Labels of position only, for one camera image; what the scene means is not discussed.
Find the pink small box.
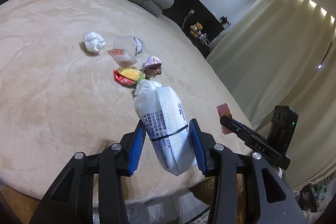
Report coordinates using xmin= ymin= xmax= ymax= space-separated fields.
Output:
xmin=217 ymin=102 xmax=232 ymax=135

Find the brown teddy bear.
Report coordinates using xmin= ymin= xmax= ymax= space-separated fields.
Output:
xmin=189 ymin=22 xmax=203 ymax=38

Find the black plant figurine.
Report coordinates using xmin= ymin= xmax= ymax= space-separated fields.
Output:
xmin=219 ymin=16 xmax=231 ymax=28

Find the white printed tissue pack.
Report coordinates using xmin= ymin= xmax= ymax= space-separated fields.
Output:
xmin=134 ymin=80 xmax=196 ymax=176

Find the white charger cable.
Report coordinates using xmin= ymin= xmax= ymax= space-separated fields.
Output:
xmin=180 ymin=9 xmax=196 ymax=30

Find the purple colourful snack wrapper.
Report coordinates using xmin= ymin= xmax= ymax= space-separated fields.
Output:
xmin=144 ymin=55 xmax=162 ymax=67

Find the brown chocolate snack wrapper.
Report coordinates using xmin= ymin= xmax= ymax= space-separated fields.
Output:
xmin=141 ymin=63 xmax=162 ymax=80

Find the clear trash bag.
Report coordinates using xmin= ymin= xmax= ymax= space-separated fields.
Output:
xmin=92 ymin=190 xmax=211 ymax=224

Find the clear plastic printed cup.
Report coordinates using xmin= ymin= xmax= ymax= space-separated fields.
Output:
xmin=108 ymin=36 xmax=145 ymax=62

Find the beige plush bed blanket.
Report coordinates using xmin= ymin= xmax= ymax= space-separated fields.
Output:
xmin=1 ymin=0 xmax=249 ymax=199

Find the beige curtain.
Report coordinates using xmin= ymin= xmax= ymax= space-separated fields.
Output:
xmin=207 ymin=0 xmax=335 ymax=189

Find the white tissue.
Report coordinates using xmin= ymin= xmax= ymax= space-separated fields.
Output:
xmin=83 ymin=32 xmax=106 ymax=55

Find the yellow red snack wrapper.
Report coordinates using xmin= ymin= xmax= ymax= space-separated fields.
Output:
xmin=113 ymin=67 xmax=145 ymax=86

